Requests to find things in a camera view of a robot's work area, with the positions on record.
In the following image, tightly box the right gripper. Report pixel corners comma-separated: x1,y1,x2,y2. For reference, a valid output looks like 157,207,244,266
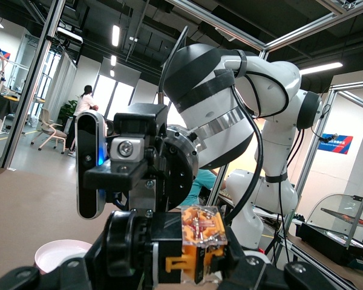
110,103,200,218

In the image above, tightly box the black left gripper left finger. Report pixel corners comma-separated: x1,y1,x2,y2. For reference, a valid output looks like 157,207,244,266
0,231,145,290

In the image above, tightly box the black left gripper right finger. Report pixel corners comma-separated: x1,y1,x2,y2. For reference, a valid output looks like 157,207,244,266
219,225,336,290

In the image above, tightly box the orange and black push-button switch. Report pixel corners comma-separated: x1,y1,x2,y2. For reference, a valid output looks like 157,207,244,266
105,205,229,285

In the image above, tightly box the pink round plate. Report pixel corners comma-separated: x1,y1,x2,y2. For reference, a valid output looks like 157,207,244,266
34,239,93,275

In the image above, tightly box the person in teal shirt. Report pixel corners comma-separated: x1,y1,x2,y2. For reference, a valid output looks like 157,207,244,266
181,169,218,208

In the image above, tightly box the glass display case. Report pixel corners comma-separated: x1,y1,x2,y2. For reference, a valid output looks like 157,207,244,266
296,193,363,266

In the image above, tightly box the person in white shirt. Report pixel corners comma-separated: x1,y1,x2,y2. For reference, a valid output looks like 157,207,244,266
67,85,99,155

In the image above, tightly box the green potted plant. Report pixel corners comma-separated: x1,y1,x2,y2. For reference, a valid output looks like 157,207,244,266
57,99,79,124

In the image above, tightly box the beige office chair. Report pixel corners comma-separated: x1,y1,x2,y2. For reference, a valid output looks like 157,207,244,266
30,108,68,155

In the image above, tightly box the black-draped table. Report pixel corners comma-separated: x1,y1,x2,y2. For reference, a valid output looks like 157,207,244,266
0,92,19,121

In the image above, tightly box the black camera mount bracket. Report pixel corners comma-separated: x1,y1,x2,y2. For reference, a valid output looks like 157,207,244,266
83,159,149,192

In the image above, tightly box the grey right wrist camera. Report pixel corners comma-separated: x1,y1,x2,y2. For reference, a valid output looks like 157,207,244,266
75,110,107,220

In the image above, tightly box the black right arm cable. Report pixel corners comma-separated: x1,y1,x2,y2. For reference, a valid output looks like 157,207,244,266
223,51,291,226

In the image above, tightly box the aluminium frame post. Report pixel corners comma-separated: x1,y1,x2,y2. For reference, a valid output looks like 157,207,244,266
295,80,363,194
0,0,67,170

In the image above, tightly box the aluminium overhead frame beam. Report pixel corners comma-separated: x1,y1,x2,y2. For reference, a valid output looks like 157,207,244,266
166,0,363,60

